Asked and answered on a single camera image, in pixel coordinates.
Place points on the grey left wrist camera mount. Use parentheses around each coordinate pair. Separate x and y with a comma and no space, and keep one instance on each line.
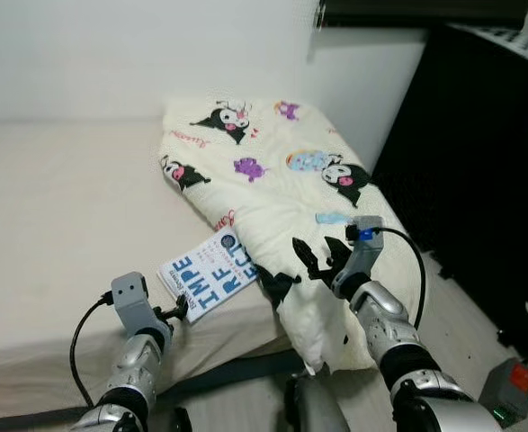
(133,301)

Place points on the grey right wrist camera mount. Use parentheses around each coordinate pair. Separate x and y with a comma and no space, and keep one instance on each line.
(358,256)

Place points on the white book with blue letters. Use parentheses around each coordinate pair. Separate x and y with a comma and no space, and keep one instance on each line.
(205,270)

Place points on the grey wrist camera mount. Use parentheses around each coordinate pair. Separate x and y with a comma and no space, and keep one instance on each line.
(358,256)
(133,301)

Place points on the black cabinet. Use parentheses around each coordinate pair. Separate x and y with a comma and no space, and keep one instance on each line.
(470,180)

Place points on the dark window frame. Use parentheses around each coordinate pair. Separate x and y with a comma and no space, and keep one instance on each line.
(425,11)

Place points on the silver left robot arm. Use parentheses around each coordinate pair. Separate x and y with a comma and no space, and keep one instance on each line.
(129,378)

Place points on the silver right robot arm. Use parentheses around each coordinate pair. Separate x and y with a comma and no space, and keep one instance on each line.
(398,351)

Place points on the bed with beige sheet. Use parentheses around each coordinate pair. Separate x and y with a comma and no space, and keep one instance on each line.
(57,225)

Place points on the grey box with red button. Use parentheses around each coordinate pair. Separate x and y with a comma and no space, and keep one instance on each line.
(506,391)

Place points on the cream cartoon print quilt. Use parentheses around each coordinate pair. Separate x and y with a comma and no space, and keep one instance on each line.
(272,193)

